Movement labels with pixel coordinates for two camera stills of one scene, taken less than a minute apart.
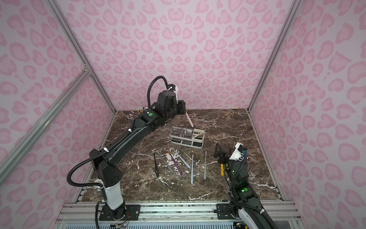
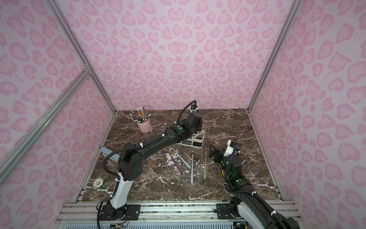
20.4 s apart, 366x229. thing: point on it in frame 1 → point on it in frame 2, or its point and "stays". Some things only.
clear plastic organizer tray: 187,136 stays
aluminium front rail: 168,214 stays
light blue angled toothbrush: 185,161 stays
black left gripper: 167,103 → 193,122
